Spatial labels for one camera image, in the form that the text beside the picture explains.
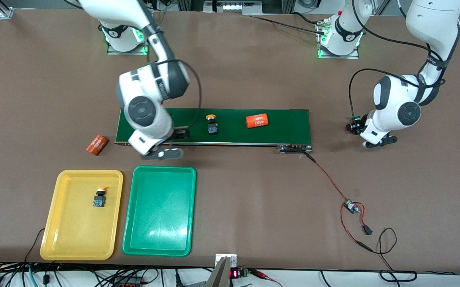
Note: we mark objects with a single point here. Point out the yellow push button switch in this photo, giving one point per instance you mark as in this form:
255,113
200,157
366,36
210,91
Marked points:
213,129
99,201

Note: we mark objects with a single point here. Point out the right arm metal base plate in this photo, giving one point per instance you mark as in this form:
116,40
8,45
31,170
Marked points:
134,51

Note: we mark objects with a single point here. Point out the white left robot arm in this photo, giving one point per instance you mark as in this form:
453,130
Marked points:
405,113

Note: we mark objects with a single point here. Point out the small black plug connector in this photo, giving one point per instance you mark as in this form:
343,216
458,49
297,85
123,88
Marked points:
368,230

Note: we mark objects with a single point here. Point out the red digit display module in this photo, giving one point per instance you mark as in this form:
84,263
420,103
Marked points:
234,273

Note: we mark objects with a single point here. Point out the yellow plastic tray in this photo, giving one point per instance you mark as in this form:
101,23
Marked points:
74,231

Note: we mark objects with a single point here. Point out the green plastic tray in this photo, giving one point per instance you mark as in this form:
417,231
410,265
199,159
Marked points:
160,211

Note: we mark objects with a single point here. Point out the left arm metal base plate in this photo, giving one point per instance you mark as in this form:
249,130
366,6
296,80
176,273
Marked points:
353,56

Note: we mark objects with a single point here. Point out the red alligator clip lead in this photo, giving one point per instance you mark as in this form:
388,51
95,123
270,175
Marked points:
260,274

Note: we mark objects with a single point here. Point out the green conveyor belt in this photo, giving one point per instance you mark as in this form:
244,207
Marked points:
286,125

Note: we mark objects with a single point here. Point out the small speed controller board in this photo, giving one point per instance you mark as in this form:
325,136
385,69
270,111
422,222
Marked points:
349,206

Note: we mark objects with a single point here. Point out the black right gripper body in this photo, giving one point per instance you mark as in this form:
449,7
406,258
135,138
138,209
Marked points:
179,133

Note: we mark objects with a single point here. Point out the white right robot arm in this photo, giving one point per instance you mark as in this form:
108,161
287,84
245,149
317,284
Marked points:
144,111

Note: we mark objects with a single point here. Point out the metal equipment rack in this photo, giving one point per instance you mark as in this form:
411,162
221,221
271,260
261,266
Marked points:
234,7

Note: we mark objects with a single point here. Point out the black red power strip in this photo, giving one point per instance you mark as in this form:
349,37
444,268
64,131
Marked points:
128,284

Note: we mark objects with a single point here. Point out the orange cylinder white 4680 print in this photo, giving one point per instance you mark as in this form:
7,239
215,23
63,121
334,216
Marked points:
257,120
97,145

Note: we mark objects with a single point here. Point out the green push button switch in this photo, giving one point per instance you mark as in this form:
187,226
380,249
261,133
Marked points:
356,118

